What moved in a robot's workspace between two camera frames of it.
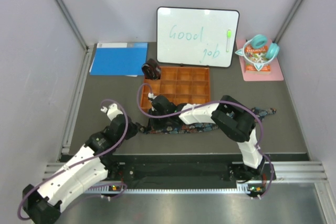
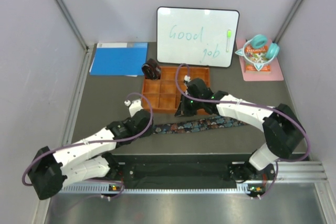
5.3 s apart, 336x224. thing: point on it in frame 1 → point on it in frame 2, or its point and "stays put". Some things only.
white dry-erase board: (196, 36) stays put
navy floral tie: (182, 128) stays put
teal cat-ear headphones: (258, 41) stays put
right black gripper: (153, 126) → (183, 109)
